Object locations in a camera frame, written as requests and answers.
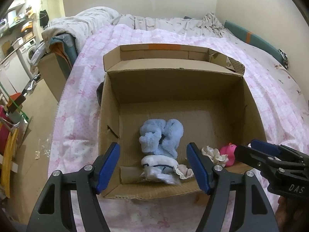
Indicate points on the yellow wooden rack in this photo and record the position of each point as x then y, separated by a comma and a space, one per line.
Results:
9, 135

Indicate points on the white floral duvet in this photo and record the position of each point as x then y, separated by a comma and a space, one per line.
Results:
88, 22

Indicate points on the white washing machine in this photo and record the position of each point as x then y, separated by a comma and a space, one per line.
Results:
25, 53

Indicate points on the pink rubber duck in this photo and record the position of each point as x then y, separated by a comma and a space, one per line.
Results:
229, 151

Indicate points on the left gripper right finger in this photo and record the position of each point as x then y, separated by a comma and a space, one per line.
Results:
252, 210

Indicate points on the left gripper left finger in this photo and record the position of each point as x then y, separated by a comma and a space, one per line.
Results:
53, 210

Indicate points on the white cloth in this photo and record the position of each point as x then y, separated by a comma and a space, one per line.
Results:
159, 168

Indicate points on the teal bed bumper cushion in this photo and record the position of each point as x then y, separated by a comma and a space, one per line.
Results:
256, 41

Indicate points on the light blue fuzzy socks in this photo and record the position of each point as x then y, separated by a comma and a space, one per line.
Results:
160, 137

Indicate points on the pink bow-print quilt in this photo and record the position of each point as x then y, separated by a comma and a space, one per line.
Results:
280, 102

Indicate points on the dark grey garment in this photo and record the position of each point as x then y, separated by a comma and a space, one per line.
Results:
99, 92

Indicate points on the brown cardboard box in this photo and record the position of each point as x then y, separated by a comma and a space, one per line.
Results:
202, 88

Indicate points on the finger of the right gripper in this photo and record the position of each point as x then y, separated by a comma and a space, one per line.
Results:
262, 160
283, 155

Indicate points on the cardboard box beside bed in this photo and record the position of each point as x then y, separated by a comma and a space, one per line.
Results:
51, 72

